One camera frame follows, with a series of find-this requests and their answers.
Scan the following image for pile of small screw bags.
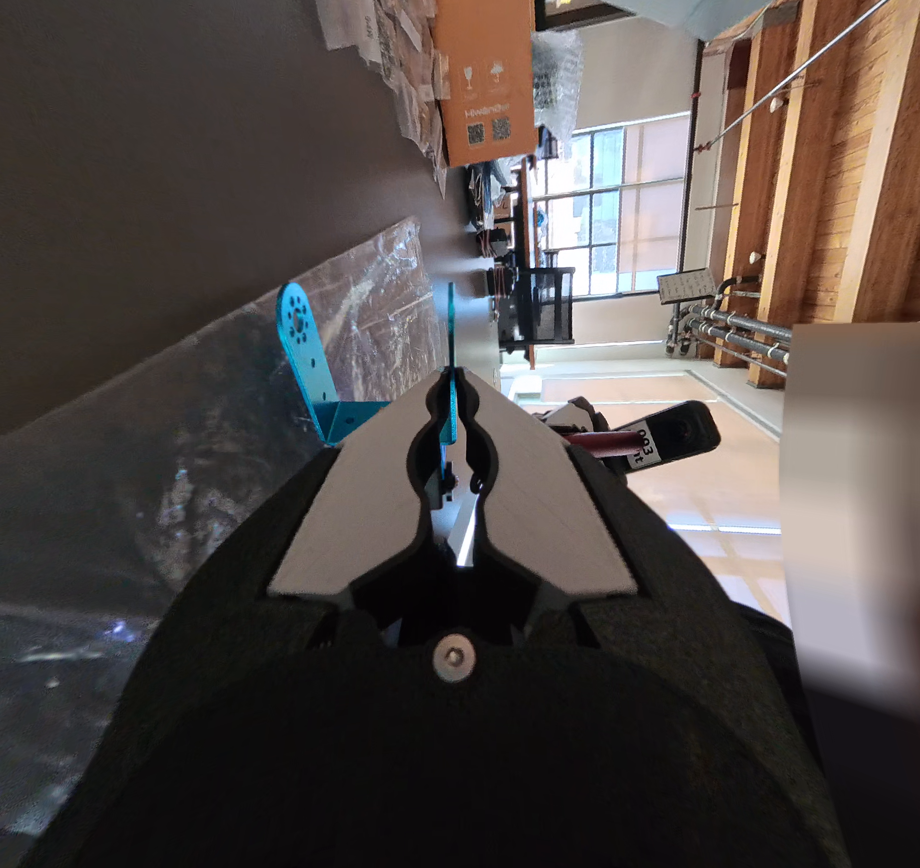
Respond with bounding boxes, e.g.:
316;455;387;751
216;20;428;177
305;0;452;199

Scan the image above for red screwdriver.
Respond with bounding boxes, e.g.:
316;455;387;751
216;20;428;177
561;431;645;461

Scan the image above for grey desk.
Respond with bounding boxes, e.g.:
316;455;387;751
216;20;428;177
0;0;504;847

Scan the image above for person's dark clothing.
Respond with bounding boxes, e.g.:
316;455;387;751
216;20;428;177
740;595;920;868

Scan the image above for black mesh cart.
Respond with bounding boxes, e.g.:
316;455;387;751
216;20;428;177
496;266;577;349

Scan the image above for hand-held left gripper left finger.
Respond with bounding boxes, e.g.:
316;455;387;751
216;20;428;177
267;367;457;602

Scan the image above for large window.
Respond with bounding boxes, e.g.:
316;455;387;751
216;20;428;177
542;112;692;296

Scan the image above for bubble wrap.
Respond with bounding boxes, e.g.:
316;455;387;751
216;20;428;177
534;29;585;159

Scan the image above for long blue U bracket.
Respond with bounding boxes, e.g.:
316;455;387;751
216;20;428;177
276;281;460;450

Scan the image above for clear plastic bag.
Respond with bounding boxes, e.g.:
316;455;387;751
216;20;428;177
0;216;441;844

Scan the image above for black servo motor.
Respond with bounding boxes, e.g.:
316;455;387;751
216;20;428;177
430;444;461;511

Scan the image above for grey ceiling pipes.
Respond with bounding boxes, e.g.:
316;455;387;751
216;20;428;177
665;275;793;380

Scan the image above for thin metal conduit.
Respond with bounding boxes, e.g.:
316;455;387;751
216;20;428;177
708;0;920;147

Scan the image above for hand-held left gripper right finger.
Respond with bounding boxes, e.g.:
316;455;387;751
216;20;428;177
457;367;639;602

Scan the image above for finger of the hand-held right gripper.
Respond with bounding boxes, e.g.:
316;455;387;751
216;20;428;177
535;408;596;436

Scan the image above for orange cardboard box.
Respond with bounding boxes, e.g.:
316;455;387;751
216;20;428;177
423;0;540;168

